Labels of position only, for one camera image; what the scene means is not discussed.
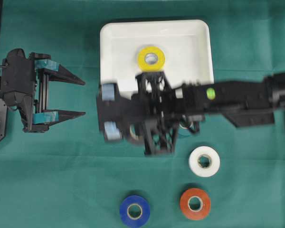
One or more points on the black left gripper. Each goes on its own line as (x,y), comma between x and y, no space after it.
(19,86)

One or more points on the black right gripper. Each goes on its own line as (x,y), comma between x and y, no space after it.
(160,127)

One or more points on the black tape roll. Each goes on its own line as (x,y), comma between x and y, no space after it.
(135,135)

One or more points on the yellow tape roll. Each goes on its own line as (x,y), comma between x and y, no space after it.
(151,59)

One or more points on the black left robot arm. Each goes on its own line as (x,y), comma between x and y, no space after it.
(40,103)

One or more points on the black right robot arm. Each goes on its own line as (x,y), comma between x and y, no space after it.
(243,103)

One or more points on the white tape roll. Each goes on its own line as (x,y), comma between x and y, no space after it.
(204,161)

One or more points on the white plastic case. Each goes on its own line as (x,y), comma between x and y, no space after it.
(185,43)

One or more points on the blue tape roll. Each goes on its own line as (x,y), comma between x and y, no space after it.
(134,210)

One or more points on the red tape roll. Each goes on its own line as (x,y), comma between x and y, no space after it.
(195,204)

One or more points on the green table cloth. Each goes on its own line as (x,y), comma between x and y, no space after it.
(69,177)

